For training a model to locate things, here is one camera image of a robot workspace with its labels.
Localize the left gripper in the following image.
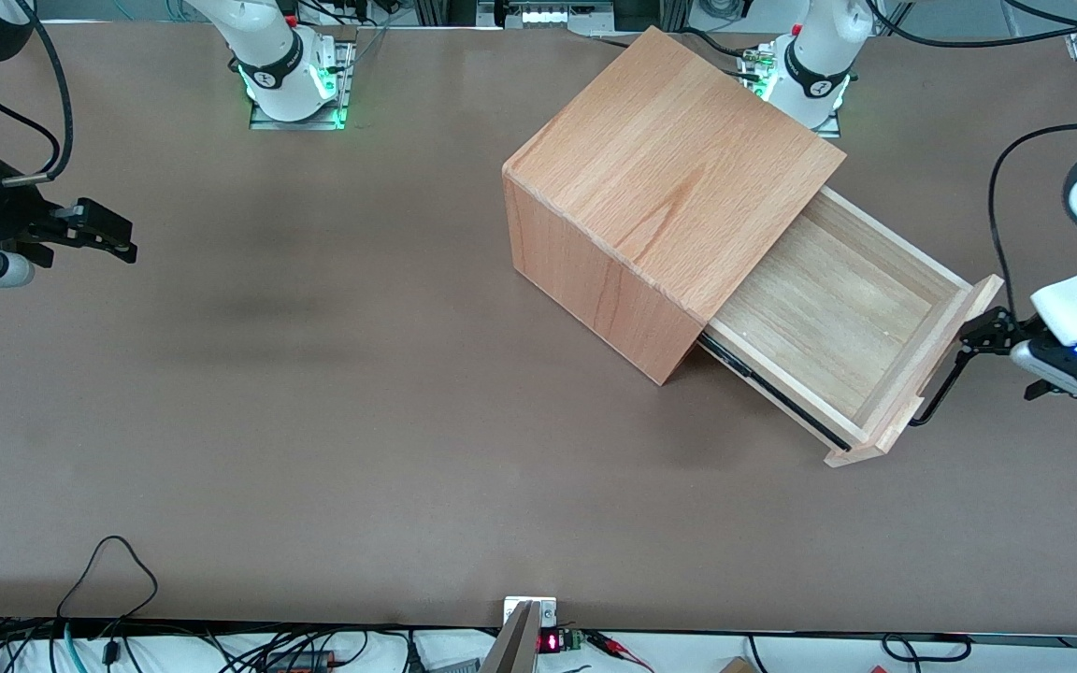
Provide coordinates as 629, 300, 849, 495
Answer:
957, 264, 1077, 358

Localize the wooden drawer with black handle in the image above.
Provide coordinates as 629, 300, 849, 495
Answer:
696, 185, 1007, 468

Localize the light wooden drawer cabinet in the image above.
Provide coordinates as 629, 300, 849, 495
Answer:
502, 25, 846, 386

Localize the white lit device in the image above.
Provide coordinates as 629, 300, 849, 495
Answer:
499, 0, 616, 31

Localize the small white mounting block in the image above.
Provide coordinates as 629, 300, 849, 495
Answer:
503, 595, 559, 629

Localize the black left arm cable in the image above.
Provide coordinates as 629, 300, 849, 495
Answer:
864, 0, 1077, 326

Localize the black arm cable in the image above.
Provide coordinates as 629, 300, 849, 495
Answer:
864, 0, 1077, 326
0, 0, 74, 185

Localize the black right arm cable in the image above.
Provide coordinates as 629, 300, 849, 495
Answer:
0, 0, 74, 185

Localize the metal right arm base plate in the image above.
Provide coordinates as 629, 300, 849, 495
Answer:
250, 39, 356, 131

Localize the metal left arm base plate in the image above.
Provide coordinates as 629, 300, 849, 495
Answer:
738, 47, 844, 140

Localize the flat looped black cable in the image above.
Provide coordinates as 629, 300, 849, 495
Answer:
881, 633, 972, 664

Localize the looped thin black cable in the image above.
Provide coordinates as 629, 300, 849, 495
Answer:
56, 535, 159, 625

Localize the black base power cable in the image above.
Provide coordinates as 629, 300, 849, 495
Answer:
585, 26, 768, 78

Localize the grey metal bracket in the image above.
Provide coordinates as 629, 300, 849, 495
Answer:
481, 600, 541, 673

